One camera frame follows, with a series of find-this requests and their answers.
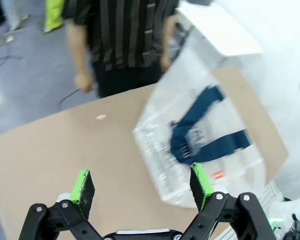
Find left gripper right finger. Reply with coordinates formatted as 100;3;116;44
182;162;278;240

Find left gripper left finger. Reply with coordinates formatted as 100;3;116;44
17;169;103;240

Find clear shopping bag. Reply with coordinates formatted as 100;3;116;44
132;17;268;208

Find thin black cable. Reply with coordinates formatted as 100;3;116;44
57;87;82;109

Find person's right forearm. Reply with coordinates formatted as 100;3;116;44
65;21;91;76

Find person's left forearm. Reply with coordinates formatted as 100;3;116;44
161;14;179;62

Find person's right hand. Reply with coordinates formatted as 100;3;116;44
74;71;95;95

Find person's left hand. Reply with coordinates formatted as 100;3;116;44
160;53;173;75

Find white box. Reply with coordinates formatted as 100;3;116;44
176;0;265;69

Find person's torso, striped shirt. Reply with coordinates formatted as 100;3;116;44
61;0;181;99

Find bystander's legs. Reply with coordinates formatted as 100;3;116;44
1;0;30;36

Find black floor cable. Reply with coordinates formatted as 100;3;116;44
0;55;24;76

